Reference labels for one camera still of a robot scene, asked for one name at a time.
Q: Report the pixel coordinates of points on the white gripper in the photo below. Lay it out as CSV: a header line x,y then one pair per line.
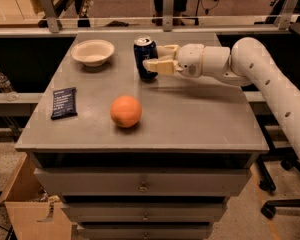
x,y
190,60

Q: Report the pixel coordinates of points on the blue pepsi can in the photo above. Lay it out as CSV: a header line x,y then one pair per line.
x,y
144,49

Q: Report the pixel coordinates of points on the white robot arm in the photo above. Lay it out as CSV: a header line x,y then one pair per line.
x,y
247,62

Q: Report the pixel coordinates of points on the orange fruit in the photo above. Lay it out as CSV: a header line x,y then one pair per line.
x,y
125,111

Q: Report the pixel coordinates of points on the white bowl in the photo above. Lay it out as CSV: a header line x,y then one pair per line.
x,y
92,53

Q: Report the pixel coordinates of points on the dark blue snack packet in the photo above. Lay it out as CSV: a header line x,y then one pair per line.
x,y
64,104

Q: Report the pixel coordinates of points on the grey drawer cabinet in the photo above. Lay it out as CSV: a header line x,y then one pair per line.
x,y
168,177

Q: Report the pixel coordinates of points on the black office chair base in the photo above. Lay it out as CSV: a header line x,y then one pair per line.
x,y
279,172

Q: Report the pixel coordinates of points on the clear plastic water bottle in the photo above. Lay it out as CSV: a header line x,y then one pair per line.
x,y
7,88

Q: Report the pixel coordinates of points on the cardboard box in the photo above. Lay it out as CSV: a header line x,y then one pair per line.
x,y
31,218

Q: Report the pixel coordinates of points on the middle metal rail bracket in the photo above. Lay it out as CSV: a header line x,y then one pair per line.
x,y
167,15

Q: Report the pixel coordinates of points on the metal rail bracket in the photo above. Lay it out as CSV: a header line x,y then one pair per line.
x,y
50,14
167,15
286,14

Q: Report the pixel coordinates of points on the left metal rail bracket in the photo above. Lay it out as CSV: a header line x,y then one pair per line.
x,y
50,14

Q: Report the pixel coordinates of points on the right metal rail bracket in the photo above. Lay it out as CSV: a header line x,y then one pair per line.
x,y
286,14

